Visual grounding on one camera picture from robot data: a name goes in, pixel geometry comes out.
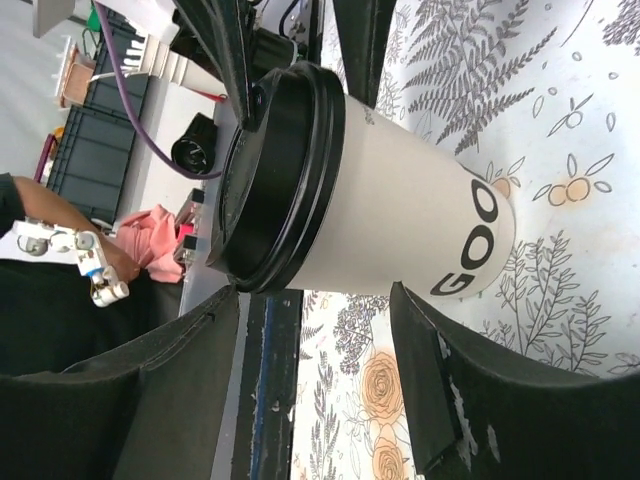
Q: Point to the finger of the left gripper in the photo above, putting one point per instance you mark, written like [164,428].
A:
[214,35]
[363,28]

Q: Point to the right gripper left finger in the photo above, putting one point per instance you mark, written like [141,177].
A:
[149,409]

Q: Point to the black cup lid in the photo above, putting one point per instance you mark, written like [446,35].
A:
[278,180]

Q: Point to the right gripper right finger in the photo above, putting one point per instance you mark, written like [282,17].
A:
[477,410]

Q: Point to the pink cloth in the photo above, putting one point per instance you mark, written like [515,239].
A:
[150,238]

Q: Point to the white paper coffee cup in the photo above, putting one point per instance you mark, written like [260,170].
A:
[403,210]

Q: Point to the white teleoperation handle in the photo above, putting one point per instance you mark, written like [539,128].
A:
[38,238]

